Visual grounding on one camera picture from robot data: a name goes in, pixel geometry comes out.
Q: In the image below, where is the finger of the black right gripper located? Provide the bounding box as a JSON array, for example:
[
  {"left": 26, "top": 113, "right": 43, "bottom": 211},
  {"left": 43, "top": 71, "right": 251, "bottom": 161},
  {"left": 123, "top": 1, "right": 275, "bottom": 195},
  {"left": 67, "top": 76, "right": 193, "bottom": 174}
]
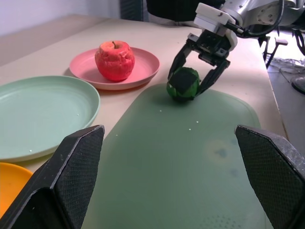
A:
[
  {"left": 167, "top": 42, "right": 200, "bottom": 95},
  {"left": 194, "top": 59, "right": 231, "bottom": 97}
]

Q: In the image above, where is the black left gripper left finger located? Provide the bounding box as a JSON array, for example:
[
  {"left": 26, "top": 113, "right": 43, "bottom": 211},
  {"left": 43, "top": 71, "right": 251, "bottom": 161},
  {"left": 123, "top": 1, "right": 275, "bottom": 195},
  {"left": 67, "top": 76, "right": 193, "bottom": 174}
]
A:
[{"left": 0, "top": 124, "right": 105, "bottom": 229}]

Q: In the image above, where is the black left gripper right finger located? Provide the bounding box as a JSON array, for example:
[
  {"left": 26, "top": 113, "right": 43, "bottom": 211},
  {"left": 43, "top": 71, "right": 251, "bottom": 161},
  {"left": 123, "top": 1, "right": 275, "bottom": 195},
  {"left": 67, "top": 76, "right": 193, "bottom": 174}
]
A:
[{"left": 234, "top": 124, "right": 305, "bottom": 229}]

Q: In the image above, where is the green round vegetable toy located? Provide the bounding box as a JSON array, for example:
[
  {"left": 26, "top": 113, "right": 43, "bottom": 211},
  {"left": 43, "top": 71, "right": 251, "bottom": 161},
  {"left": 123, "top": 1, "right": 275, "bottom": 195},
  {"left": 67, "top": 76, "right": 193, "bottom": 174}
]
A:
[{"left": 166, "top": 66, "right": 201, "bottom": 103}]

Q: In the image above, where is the pink plate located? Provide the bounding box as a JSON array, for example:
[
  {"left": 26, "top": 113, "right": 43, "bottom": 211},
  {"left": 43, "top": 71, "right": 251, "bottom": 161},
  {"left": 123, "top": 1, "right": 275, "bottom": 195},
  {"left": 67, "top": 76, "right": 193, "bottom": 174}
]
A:
[{"left": 69, "top": 47, "right": 160, "bottom": 91}]

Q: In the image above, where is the orange plate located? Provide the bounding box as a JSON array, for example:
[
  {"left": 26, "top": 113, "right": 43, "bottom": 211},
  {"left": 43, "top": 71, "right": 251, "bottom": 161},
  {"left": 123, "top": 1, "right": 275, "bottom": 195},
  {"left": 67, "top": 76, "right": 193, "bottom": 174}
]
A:
[{"left": 0, "top": 162, "right": 34, "bottom": 215}]

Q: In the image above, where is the green plate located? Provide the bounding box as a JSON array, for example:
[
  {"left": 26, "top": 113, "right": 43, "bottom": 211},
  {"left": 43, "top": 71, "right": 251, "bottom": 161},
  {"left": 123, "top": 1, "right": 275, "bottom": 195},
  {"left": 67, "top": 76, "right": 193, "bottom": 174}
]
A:
[{"left": 0, "top": 75, "right": 101, "bottom": 163}]

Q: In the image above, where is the black rounded robot torso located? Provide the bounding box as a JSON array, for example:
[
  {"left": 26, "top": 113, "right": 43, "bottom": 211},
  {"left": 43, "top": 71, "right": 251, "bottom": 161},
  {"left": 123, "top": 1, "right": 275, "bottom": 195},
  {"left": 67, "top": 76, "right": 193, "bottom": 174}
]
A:
[{"left": 145, "top": 0, "right": 225, "bottom": 27}]

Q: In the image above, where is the black metal stand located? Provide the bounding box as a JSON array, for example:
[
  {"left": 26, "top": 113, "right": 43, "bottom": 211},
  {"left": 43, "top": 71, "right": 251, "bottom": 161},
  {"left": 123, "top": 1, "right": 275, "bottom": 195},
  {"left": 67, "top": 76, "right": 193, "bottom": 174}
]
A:
[{"left": 258, "top": 25, "right": 289, "bottom": 69}]

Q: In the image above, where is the red apple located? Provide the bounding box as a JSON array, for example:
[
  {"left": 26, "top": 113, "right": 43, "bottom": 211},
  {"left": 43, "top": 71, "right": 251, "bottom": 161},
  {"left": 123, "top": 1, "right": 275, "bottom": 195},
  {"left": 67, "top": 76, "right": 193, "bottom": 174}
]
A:
[{"left": 94, "top": 40, "right": 136, "bottom": 82}]

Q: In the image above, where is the green cutting mat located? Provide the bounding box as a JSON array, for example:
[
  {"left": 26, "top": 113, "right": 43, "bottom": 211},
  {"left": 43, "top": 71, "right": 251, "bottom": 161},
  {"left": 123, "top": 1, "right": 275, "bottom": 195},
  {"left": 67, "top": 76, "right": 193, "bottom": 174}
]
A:
[{"left": 81, "top": 83, "right": 275, "bottom": 229}]

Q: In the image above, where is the dark round floor base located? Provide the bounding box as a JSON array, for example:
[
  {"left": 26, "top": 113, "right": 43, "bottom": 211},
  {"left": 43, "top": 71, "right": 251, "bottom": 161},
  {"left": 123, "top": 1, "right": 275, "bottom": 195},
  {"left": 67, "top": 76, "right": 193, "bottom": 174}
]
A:
[{"left": 292, "top": 71, "right": 305, "bottom": 94}]

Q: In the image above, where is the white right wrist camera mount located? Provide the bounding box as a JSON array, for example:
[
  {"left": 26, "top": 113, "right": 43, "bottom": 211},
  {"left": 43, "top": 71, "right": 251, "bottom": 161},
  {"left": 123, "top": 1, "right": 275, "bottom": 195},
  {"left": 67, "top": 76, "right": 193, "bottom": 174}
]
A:
[{"left": 193, "top": 2, "right": 238, "bottom": 52}]

